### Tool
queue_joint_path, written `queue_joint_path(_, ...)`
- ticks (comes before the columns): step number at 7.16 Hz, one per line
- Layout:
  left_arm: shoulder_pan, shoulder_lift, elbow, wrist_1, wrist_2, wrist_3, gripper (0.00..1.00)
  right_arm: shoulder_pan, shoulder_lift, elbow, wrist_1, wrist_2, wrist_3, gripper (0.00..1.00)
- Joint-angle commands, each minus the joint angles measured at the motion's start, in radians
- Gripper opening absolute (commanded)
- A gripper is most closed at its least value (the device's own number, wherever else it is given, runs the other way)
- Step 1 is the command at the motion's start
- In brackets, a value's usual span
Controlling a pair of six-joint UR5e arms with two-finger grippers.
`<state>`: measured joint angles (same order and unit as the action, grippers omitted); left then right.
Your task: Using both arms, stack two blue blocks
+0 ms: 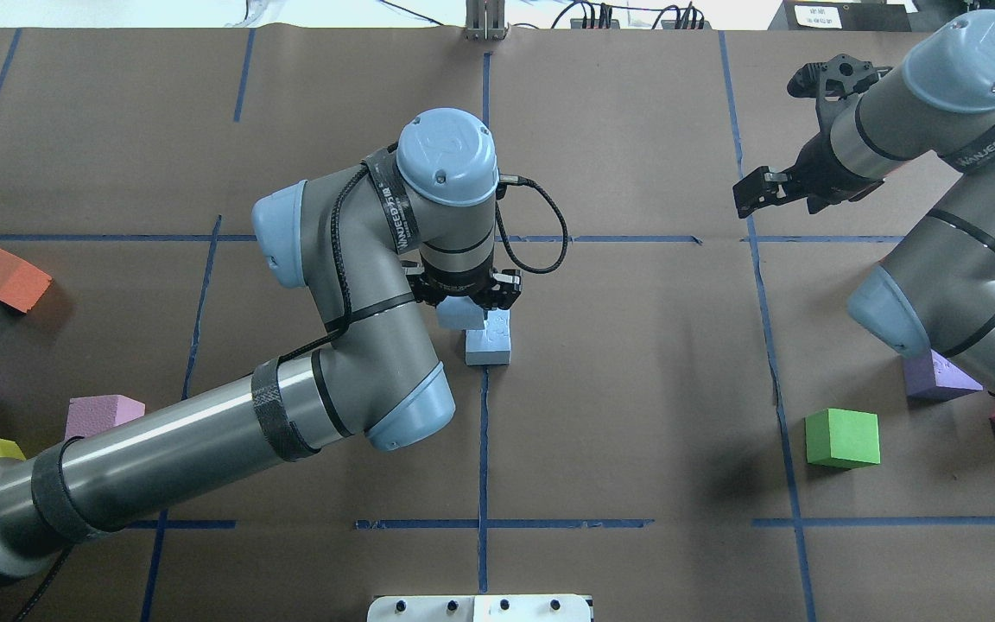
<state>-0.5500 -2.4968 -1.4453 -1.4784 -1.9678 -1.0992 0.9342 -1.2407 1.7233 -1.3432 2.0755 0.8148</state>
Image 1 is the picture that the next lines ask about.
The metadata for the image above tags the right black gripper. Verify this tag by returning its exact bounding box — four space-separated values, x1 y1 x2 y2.
732 135 884 218

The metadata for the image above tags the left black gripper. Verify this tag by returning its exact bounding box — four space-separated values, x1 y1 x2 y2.
402 259 523 310

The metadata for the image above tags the light blue block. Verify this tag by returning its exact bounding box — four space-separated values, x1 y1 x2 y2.
435 296 487 331
465 308 512 366

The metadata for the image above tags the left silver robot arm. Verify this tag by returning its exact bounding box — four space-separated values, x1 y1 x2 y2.
0 109 521 587

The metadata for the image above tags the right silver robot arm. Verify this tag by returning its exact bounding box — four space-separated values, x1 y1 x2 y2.
733 10 995 397

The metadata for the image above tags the black power box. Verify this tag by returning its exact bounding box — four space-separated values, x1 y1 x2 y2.
767 1 912 32

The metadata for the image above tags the right purple foam block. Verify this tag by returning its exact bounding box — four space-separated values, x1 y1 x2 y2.
902 351 984 402

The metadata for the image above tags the green foam block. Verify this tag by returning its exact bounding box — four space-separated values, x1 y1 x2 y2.
804 407 882 469

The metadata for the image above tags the pink foam block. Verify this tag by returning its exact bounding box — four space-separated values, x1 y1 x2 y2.
64 395 146 440

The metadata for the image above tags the left orange foam block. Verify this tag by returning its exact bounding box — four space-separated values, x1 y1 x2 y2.
0 248 53 314

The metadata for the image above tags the aluminium frame post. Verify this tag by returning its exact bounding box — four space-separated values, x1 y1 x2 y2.
463 0 509 41

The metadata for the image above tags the white pedestal column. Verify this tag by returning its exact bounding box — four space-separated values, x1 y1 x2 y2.
366 593 595 621

